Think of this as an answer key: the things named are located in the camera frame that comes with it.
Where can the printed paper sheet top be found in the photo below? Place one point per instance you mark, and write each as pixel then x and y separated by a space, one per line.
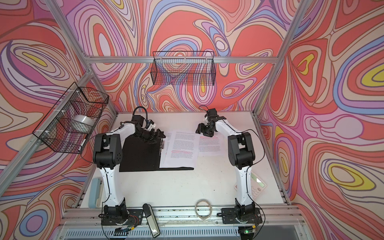
pixel 165 160

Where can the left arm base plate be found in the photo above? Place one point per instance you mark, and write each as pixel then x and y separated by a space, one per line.
pixel 133 218

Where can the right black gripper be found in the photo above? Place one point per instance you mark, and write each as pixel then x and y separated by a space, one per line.
pixel 200 128

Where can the black wire basket left wall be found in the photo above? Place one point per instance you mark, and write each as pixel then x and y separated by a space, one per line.
pixel 61 133

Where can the black wire basket wall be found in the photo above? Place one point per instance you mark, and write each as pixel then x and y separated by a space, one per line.
pixel 61 133
pixel 183 68

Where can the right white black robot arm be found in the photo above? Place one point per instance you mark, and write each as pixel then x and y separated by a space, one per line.
pixel 241 153

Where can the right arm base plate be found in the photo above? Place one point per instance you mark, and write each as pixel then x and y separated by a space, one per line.
pixel 229 216

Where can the silver tape roll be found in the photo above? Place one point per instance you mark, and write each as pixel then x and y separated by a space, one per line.
pixel 84 120

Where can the light blue stapler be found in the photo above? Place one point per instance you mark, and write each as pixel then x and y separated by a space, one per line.
pixel 95 193

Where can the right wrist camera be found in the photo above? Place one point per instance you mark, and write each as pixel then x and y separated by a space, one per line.
pixel 211 113

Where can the printed paper sheet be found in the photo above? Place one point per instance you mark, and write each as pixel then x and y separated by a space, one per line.
pixel 165 160
pixel 212 146
pixel 184 149

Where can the white pink calculator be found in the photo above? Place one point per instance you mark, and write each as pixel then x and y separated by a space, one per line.
pixel 256 185

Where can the black handheld scanner device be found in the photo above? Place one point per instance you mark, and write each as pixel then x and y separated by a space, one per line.
pixel 151 220

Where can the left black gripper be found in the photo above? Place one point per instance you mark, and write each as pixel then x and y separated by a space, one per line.
pixel 153 137

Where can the white black lever arch folder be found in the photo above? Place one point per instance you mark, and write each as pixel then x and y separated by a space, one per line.
pixel 141 156

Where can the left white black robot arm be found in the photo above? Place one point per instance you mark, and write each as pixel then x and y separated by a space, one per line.
pixel 108 154

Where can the black wire basket back wall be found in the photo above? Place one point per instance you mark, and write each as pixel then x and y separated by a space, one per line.
pixel 183 68

